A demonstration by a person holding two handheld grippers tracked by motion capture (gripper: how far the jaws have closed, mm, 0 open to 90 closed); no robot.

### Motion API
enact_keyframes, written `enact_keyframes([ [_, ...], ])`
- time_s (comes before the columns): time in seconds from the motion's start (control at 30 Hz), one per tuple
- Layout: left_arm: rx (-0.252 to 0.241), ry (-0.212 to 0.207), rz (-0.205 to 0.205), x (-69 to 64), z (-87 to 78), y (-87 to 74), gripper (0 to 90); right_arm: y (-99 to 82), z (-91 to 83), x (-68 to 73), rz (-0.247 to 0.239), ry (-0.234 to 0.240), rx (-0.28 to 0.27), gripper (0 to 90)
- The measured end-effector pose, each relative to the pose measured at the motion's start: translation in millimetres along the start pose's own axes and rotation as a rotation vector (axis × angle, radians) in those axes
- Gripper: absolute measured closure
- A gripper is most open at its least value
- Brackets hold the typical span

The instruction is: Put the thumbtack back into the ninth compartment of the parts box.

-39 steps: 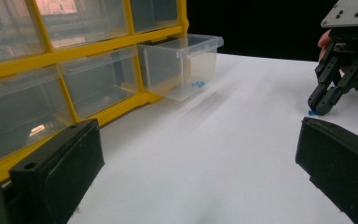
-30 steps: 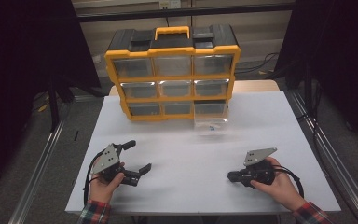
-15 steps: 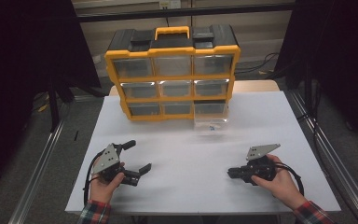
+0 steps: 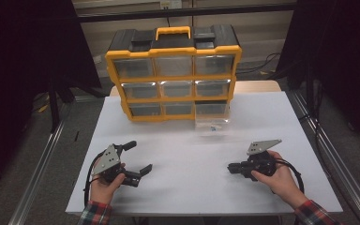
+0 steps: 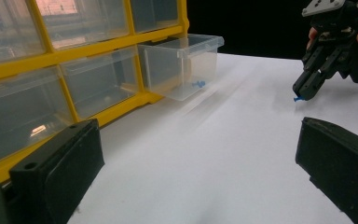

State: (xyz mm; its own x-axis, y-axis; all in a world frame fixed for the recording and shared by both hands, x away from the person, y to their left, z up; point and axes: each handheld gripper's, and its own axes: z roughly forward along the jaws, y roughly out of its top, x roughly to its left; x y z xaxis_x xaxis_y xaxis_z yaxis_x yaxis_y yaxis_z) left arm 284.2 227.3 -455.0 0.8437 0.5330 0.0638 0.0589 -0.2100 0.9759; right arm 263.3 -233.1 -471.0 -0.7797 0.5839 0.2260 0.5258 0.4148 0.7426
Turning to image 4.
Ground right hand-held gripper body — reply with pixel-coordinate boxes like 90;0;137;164
235;139;283;183

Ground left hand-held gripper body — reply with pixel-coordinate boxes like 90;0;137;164
92;143;143;188

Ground clear plastic organizer drawer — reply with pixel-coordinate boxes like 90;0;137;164
194;101;233;138

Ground yellow black drawer organizer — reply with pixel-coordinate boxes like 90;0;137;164
105;25;243;123

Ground person's right hand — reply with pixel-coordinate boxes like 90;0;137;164
251;150;308;210

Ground person's left hand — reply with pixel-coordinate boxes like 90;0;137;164
89;162;127;205

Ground black metal stand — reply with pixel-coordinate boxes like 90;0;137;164
48;74;76;134

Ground grid of clear drawers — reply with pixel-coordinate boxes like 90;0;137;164
112;54;235;117

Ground black curtain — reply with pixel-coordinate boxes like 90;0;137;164
0;0;102;201
276;0;360;158

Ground black horizontal bar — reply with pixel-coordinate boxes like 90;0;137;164
74;2;298;23

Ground left hand-held gripper black cable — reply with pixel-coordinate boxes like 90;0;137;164
83;149;106;207

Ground hand-held gripper black cable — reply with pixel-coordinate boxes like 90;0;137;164
83;149;106;207
273;158;305;195

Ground right hand-held gripper black cable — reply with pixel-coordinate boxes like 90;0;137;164
273;158;305;195

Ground aluminium floor rail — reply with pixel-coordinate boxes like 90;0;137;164
7;120;68;225
289;90;360;225

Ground black floor cables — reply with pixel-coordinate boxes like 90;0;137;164
235;52;282;76

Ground white wall outlet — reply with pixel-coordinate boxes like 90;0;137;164
159;0;183;9

